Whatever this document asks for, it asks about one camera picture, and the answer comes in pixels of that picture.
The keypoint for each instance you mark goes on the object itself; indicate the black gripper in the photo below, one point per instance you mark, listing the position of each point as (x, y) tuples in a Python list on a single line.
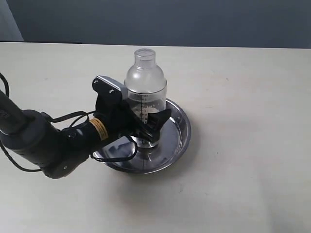
[(114, 119)]

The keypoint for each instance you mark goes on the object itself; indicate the clear plastic shaker bottle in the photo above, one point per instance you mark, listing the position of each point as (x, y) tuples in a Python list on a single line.
[(146, 84)]

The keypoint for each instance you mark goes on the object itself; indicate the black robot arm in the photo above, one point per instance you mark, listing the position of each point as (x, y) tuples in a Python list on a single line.
[(57, 153)]

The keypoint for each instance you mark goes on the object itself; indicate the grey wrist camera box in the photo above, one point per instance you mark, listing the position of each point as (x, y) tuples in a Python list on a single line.
[(109, 89)]

